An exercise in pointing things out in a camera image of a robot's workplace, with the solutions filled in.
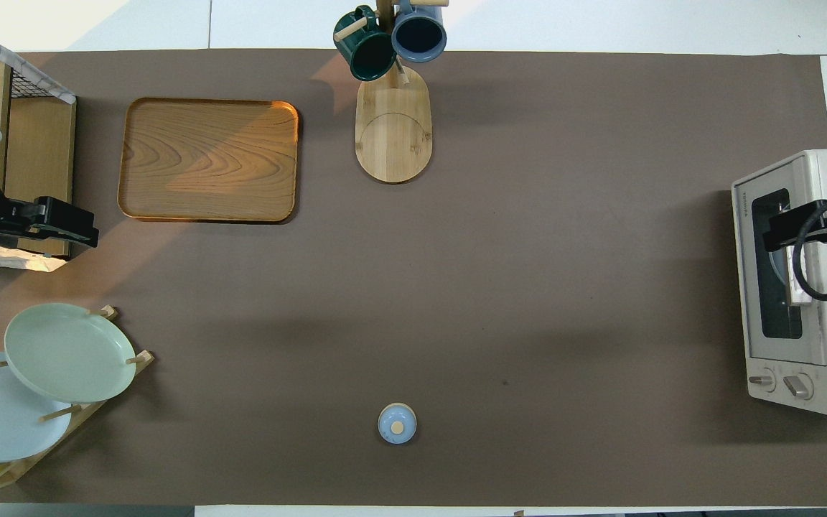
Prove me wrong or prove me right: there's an oven door with glass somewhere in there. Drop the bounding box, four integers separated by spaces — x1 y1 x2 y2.
733 159 827 365

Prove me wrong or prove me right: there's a wooden shelf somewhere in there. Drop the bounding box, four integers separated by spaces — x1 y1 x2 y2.
0 54 77 272

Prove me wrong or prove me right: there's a blue mug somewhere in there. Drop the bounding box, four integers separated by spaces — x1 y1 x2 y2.
391 0 448 63

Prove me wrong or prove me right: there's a brown table mat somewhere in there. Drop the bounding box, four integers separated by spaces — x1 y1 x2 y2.
0 49 827 507

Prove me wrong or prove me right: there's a wooden mug tree stand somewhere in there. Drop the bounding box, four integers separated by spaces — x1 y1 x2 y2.
333 0 450 185

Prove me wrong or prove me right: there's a wooden tray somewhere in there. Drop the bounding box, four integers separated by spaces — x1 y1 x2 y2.
118 98 300 224

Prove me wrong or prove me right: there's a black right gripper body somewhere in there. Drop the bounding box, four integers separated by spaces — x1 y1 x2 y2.
763 194 827 252

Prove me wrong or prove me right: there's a pale green plate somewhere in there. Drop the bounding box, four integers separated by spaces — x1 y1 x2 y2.
4 303 138 404

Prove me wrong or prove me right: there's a dark green mug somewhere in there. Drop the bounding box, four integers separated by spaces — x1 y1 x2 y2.
333 6 397 82

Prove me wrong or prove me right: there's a wooden plate rack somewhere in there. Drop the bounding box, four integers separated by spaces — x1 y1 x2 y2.
0 305 154 493

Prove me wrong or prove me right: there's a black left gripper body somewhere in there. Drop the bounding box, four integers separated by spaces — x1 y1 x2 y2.
0 197 52 245

